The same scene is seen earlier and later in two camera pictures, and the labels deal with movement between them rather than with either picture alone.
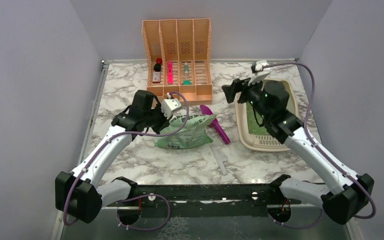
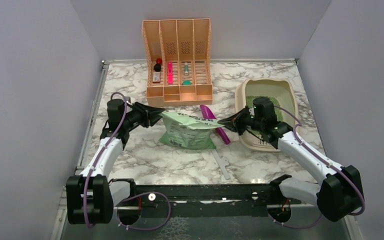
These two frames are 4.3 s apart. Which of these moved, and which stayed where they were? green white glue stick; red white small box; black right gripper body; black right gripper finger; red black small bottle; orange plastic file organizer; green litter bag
Moved: black right gripper finger; black right gripper body; green litter bag
Stayed: green white glue stick; red black small bottle; red white small box; orange plastic file organizer
